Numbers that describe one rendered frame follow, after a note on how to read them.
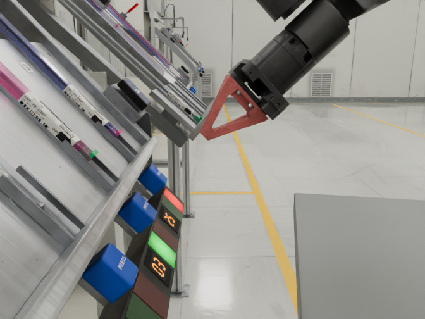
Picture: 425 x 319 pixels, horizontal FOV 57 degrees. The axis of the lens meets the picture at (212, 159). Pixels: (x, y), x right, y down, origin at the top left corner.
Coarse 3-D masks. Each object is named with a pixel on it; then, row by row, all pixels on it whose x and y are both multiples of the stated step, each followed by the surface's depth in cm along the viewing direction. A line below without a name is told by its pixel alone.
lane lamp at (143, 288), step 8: (136, 280) 31; (144, 280) 32; (136, 288) 30; (144, 288) 31; (152, 288) 32; (144, 296) 30; (152, 296) 31; (160, 296) 32; (152, 304) 31; (160, 304) 31; (160, 312) 31
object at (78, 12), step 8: (64, 0) 70; (72, 8) 71; (80, 16) 71; (88, 16) 71; (88, 24) 71; (96, 24) 71; (96, 32) 71; (104, 32) 71; (104, 40) 72; (112, 40) 72; (120, 48) 72; (128, 56) 72; (136, 64) 72; (144, 72) 73; (152, 80) 73; (160, 88) 73
